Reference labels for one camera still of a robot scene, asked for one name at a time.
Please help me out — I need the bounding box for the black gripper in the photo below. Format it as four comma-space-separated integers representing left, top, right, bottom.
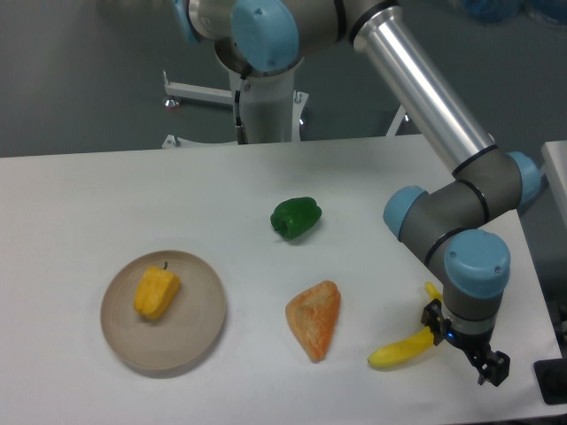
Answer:
421, 299, 510, 386

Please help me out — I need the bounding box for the yellow toy pepper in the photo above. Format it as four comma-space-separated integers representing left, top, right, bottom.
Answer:
133, 262, 181, 320

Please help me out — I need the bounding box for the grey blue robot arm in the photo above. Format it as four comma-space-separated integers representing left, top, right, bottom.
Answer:
172, 1, 540, 385

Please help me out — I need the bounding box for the green toy pepper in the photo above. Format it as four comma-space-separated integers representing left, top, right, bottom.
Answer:
270, 197, 322, 240

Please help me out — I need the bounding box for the beige round plate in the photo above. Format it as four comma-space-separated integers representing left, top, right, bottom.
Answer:
100, 251, 227, 378

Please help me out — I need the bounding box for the black device at table edge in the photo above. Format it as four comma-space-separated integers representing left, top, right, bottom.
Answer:
533, 359, 566, 406

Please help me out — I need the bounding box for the yellow toy banana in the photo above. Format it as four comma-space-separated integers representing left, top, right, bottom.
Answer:
367, 282, 444, 369

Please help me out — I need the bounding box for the orange toy bread wedge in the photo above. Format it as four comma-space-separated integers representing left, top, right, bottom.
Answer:
285, 281, 341, 363

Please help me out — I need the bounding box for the white side table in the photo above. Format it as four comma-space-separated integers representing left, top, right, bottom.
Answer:
516, 140, 566, 222

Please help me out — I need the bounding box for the blue object in background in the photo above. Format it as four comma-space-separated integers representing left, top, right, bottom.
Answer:
455, 0, 566, 28

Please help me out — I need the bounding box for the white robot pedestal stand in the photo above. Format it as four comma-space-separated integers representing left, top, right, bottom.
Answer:
159, 39, 416, 150

